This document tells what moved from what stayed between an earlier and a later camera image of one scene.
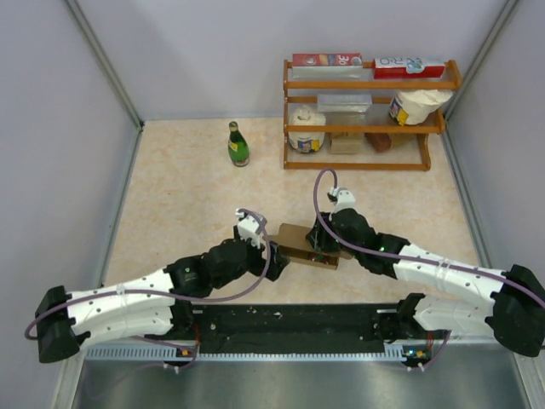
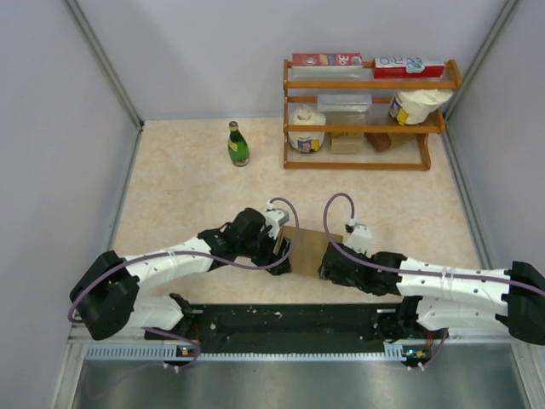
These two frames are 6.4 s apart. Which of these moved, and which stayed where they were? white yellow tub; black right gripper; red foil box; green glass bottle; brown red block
Moved: black right gripper
Stayed: green glass bottle; white yellow tub; red foil box; brown red block
